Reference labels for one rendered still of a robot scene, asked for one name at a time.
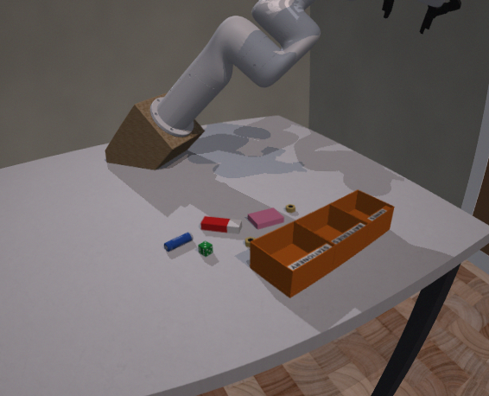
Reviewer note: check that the orange-brown three-compartment bin rack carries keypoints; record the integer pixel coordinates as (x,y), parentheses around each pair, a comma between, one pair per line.
(305,256)

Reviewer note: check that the green die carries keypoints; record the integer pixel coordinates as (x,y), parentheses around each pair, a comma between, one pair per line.
(205,248)

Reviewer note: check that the pink block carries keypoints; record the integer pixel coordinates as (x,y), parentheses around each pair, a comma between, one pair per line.
(265,218)

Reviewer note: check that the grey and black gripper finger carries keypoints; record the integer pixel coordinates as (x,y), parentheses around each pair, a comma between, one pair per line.
(433,12)
(387,7)

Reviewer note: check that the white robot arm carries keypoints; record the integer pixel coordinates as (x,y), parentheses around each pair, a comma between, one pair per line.
(238,42)

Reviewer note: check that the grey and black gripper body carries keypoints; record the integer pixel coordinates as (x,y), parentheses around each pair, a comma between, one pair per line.
(433,3)

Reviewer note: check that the red and white eraser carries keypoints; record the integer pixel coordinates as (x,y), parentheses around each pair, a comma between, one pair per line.
(221,225)

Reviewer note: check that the blue cylinder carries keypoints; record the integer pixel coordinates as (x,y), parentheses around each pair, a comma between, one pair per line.
(179,241)

